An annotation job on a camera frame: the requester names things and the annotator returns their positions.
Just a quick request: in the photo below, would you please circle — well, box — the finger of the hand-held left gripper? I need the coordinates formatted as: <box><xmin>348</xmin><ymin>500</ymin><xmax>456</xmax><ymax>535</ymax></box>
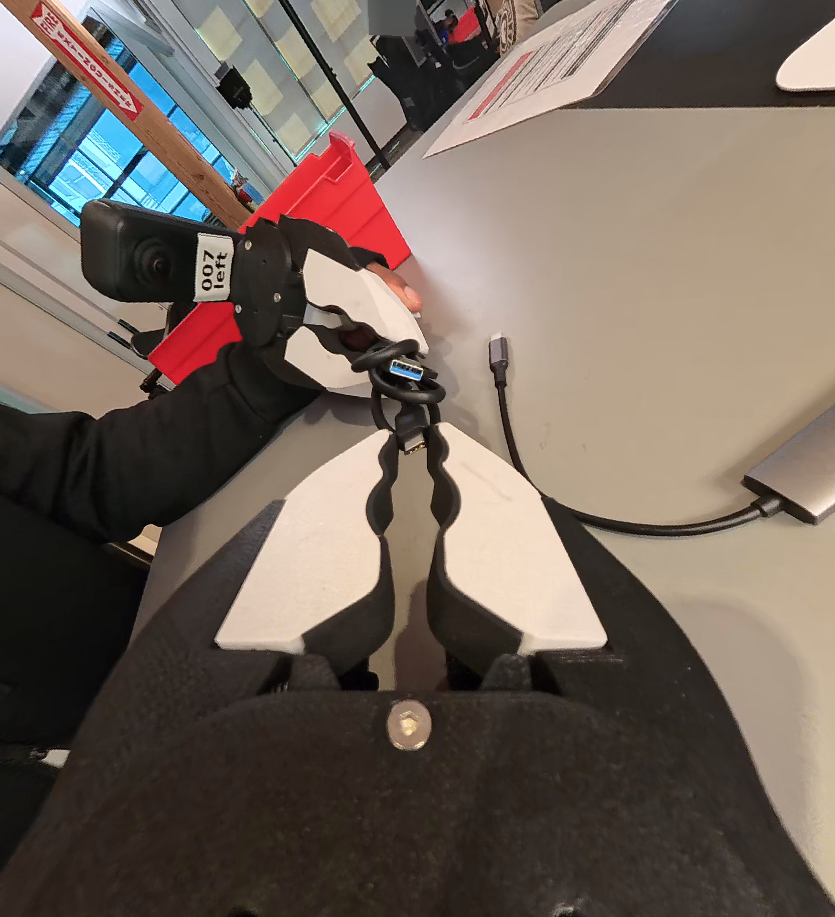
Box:
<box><xmin>303</xmin><ymin>249</ymin><xmax>430</xmax><ymax>358</ymax></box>
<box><xmin>281</xmin><ymin>326</ymin><xmax>390</xmax><ymax>397</ymax></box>

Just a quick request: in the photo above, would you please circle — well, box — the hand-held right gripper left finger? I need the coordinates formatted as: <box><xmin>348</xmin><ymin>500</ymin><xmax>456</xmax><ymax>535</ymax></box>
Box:
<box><xmin>214</xmin><ymin>430</ymin><xmax>397</xmax><ymax>673</ymax></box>

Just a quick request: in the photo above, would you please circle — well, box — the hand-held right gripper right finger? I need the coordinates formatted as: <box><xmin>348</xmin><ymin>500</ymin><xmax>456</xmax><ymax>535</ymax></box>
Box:
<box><xmin>427</xmin><ymin>421</ymin><xmax>609</xmax><ymax>666</ymax></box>

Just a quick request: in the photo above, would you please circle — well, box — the short black usb adapter cable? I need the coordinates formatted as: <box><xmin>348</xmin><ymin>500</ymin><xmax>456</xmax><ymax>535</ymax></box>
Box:
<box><xmin>352</xmin><ymin>340</ymin><xmax>449</xmax><ymax>457</ymax></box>

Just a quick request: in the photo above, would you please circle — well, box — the black usb-c cable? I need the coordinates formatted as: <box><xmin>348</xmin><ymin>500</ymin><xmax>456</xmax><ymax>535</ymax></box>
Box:
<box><xmin>487</xmin><ymin>332</ymin><xmax>785</xmax><ymax>537</ymax></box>

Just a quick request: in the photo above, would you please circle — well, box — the person's left forearm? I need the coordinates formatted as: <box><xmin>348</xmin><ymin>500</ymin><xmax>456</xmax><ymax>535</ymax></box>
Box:
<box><xmin>0</xmin><ymin>342</ymin><xmax>325</xmax><ymax>547</ymax></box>

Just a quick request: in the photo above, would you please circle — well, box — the person's left hand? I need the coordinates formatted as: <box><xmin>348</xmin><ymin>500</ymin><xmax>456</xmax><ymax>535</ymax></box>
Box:
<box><xmin>366</xmin><ymin>261</ymin><xmax>426</xmax><ymax>318</ymax></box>

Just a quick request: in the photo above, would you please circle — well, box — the red plastic bin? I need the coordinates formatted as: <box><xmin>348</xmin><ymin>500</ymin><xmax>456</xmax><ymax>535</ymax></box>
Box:
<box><xmin>149</xmin><ymin>131</ymin><xmax>413</xmax><ymax>393</ymax></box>

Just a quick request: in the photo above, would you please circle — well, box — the black floor lamp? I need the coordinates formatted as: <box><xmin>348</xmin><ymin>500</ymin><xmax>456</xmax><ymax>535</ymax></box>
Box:
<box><xmin>278</xmin><ymin>0</ymin><xmax>391</xmax><ymax>171</ymax></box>

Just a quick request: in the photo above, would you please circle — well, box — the black office chair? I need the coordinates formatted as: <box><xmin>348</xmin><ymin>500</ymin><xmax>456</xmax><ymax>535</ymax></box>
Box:
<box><xmin>371</xmin><ymin>29</ymin><xmax>504</xmax><ymax>133</ymax></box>

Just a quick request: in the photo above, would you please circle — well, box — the printed paper sheet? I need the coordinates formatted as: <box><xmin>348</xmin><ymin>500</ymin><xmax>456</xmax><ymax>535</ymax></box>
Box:
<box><xmin>423</xmin><ymin>0</ymin><xmax>678</xmax><ymax>160</ymax></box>

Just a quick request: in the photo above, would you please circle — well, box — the red sign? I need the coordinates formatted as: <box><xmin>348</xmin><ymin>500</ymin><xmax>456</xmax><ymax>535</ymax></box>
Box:
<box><xmin>32</xmin><ymin>0</ymin><xmax>145</xmax><ymax>123</ymax></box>

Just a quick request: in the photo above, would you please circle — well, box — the person's torso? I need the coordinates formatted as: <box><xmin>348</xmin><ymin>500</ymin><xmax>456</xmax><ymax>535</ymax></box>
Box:
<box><xmin>0</xmin><ymin>473</ymin><xmax>157</xmax><ymax>904</ymax></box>

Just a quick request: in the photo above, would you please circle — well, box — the black desk mat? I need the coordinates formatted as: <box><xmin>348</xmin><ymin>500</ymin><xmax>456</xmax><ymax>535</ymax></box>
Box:
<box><xmin>575</xmin><ymin>0</ymin><xmax>835</xmax><ymax>110</ymax></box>

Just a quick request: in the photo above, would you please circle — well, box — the white flat pad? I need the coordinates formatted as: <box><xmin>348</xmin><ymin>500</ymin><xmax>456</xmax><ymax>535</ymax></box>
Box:
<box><xmin>776</xmin><ymin>0</ymin><xmax>835</xmax><ymax>93</ymax></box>

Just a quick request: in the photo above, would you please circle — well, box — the wooden post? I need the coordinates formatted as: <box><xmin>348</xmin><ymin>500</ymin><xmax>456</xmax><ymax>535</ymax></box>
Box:
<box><xmin>20</xmin><ymin>0</ymin><xmax>255</xmax><ymax>232</ymax></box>

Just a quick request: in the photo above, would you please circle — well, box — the small black wall device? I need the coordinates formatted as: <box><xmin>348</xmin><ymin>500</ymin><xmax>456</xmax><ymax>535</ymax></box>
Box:
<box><xmin>215</xmin><ymin>64</ymin><xmax>255</xmax><ymax>110</ymax></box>

